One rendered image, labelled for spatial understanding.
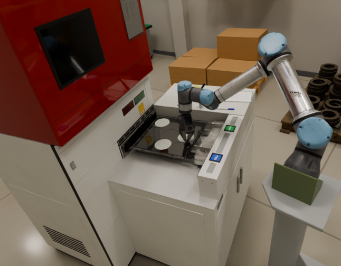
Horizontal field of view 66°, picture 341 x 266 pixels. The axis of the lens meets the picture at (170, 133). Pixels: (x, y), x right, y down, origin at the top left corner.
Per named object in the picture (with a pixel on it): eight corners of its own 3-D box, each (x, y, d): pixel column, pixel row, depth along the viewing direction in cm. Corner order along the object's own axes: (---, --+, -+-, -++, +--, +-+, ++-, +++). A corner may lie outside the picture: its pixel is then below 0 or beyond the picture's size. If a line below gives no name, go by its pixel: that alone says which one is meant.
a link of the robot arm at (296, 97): (335, 144, 109) (282, 39, 126) (338, 140, 96) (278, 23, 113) (305, 154, 114) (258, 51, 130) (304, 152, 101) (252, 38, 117)
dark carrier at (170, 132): (132, 146, 159) (132, 145, 158) (158, 116, 183) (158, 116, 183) (184, 157, 144) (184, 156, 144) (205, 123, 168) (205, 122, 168)
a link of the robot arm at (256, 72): (282, 49, 136) (203, 100, 153) (280, 39, 126) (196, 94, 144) (294, 66, 132) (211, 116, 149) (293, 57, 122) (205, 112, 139)
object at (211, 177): (199, 195, 130) (197, 175, 122) (229, 132, 169) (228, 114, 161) (217, 200, 126) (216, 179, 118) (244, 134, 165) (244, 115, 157)
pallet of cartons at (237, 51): (276, 82, 391) (282, 28, 347) (240, 114, 333) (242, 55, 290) (202, 68, 474) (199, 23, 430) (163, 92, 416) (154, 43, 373)
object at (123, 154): (122, 158, 159) (117, 145, 154) (155, 119, 190) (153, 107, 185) (124, 158, 158) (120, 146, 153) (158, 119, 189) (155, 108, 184)
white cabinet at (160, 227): (138, 258, 195) (107, 181, 149) (187, 171, 263) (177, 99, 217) (221, 293, 168) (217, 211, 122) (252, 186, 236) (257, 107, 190)
